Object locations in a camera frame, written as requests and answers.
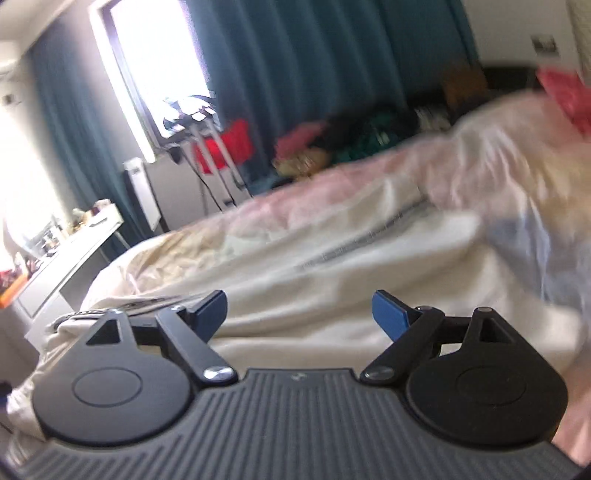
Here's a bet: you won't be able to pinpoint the dark framed window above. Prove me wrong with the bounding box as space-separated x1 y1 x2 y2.
89 0 219 163

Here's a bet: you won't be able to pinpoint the black sofa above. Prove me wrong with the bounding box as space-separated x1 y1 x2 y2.
411 64 542 121

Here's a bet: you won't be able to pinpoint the brown paper bag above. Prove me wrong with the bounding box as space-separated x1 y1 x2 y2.
440 64 489 110

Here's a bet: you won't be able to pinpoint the orange box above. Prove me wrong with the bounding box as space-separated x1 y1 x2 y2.
0 272 29 308

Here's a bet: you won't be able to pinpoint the white panel heater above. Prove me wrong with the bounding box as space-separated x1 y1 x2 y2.
122 157 163 232

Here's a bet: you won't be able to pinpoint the green cloth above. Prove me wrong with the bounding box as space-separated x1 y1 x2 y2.
343 124 408 163

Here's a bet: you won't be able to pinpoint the red pillow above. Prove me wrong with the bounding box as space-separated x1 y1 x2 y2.
538 68 589 136

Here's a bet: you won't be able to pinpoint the wall switch panel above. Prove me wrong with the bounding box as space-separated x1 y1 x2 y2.
531 36 561 57

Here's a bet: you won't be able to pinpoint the tan cloth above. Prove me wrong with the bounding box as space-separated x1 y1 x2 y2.
274 148 329 179

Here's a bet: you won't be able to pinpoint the white dressing desk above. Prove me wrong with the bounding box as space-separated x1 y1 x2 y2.
0 205 126 320

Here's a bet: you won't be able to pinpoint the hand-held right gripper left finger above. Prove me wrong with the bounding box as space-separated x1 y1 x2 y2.
85 290 238 387

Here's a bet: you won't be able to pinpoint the cluster of cosmetic bottles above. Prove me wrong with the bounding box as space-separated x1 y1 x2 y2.
25 198 112 260

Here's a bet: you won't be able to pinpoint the blue curtain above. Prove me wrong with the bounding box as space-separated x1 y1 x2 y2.
28 28 163 241
184 0 482 205

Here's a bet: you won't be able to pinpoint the black clothes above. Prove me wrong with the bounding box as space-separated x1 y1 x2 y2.
318 110 417 154

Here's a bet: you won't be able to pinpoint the pink cloth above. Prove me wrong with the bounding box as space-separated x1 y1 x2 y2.
276 123 325 158

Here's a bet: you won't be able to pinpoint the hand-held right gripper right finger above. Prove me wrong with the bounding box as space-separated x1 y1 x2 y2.
360 289 513 385

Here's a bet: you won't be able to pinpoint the red cloth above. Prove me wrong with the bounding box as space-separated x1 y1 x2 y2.
193 119 255 175

